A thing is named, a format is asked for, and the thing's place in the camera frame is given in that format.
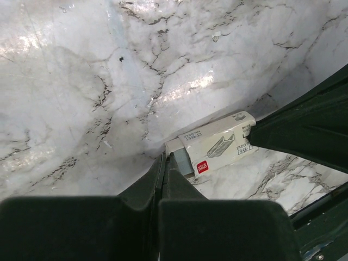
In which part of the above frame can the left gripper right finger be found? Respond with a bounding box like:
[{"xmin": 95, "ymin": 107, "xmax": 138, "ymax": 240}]
[{"xmin": 158, "ymin": 156, "xmax": 302, "ymax": 260}]

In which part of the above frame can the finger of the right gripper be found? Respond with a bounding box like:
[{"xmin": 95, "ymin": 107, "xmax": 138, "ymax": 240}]
[{"xmin": 248, "ymin": 66, "xmax": 347, "ymax": 172}]

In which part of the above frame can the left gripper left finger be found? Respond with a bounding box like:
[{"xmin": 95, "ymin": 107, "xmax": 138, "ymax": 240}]
[{"xmin": 1, "ymin": 155, "xmax": 166, "ymax": 260}]

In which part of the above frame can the white staple box sleeve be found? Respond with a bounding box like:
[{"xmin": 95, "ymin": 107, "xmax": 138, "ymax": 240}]
[{"xmin": 178, "ymin": 111, "xmax": 256, "ymax": 178}]

